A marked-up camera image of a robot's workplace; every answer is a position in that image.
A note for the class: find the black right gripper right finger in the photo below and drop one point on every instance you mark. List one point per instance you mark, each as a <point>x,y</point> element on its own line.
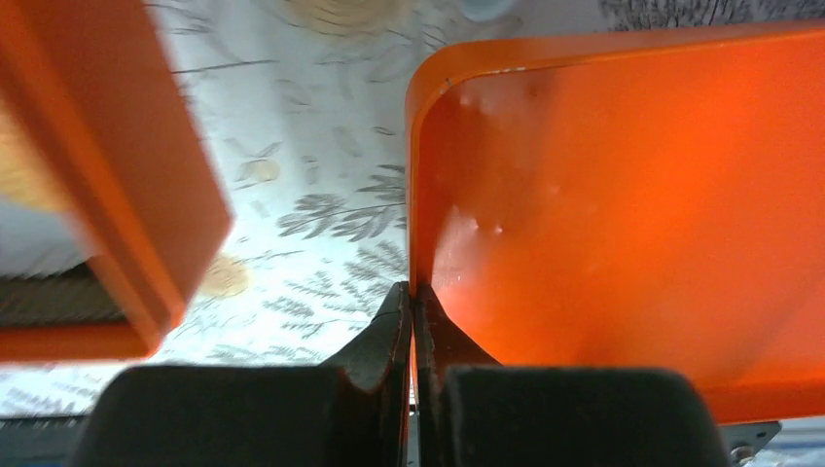
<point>474,411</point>

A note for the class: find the orange tin lid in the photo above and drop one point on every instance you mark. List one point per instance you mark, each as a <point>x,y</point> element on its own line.
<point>631,199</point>

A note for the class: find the floral tablecloth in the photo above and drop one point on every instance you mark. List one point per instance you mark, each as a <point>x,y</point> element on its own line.
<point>305,136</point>

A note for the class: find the orange cookie tin box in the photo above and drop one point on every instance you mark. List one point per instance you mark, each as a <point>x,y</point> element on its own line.
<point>89,84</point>

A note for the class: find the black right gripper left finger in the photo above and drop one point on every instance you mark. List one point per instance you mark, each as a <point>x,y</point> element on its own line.
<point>350,410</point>

